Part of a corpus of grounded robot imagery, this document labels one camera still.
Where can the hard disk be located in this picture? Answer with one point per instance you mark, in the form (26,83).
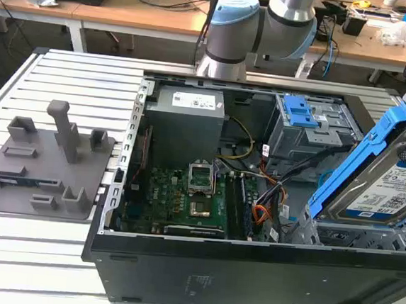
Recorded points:
(381,189)

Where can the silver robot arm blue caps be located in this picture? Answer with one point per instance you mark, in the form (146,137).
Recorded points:
(231,37)

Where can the perforated metal disk bay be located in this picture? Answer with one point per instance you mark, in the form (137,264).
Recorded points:
(306,232)

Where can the RAM stick in slot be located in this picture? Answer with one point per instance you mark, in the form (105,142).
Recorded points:
(247,209)

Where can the black RAM slot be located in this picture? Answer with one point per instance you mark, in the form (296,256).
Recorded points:
(233,204)

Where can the white plastic bag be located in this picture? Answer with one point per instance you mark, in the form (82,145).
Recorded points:
(394,33)

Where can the wooden desk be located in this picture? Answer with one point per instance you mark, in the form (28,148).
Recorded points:
(361,48)
(112,14)

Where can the small black box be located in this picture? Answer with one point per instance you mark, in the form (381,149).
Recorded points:
(353,24)

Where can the grey metal drive cage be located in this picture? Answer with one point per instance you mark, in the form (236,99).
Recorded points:
(296,142)

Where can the blue drive latch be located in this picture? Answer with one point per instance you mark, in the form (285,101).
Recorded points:
(300,112)

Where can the black PC case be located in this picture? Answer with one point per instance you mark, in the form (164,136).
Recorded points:
(248,280)

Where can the CPU socket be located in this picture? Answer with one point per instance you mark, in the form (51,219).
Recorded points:
(201,209)

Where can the grey power supply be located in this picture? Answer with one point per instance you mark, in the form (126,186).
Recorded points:
(183,129)

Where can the black graphics card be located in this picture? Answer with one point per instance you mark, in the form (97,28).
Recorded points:
(194,231)

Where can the green motherboard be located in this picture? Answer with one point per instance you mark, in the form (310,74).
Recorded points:
(163,198)

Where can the grey parts rack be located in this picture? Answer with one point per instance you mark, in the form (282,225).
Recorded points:
(44,180)

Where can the blue green RAM stick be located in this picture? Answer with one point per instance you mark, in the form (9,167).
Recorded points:
(19,181)

